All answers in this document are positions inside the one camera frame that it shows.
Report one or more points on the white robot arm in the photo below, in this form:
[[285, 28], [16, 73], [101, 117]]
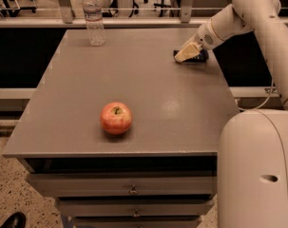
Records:
[[251, 43]]

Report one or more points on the clear plastic water bottle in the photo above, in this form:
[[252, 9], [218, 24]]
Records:
[[94, 22]]

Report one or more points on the grey drawer cabinet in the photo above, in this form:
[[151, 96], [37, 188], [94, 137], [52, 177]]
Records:
[[123, 136]]

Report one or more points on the black shoe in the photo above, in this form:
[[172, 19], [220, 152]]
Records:
[[16, 220]]

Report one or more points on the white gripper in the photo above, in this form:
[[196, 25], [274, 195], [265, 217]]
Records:
[[206, 37]]

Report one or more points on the dark blue rxbar wrapper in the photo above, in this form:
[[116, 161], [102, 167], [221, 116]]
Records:
[[201, 58]]

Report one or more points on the grey drawer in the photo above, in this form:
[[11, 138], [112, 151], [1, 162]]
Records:
[[135, 208], [122, 184], [136, 223]]

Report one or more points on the middle grey drawer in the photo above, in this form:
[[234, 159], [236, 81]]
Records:
[[135, 208]]

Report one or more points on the bottom grey drawer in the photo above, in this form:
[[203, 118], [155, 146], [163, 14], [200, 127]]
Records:
[[136, 223]]

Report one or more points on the red yellow apple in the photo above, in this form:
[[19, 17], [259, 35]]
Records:
[[116, 118]]

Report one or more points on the top grey drawer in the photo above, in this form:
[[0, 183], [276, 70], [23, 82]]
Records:
[[122, 184]]

